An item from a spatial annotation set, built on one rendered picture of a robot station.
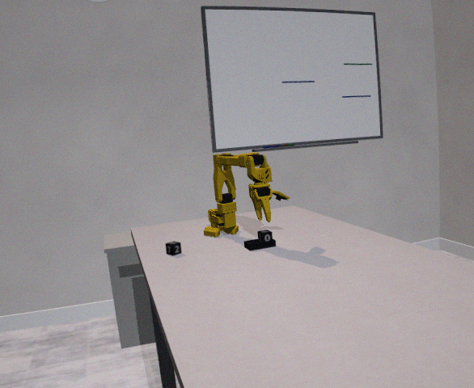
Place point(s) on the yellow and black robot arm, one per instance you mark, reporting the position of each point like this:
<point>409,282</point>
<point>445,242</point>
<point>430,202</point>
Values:
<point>223,218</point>

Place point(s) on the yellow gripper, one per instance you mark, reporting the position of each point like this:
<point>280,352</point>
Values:
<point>260,194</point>

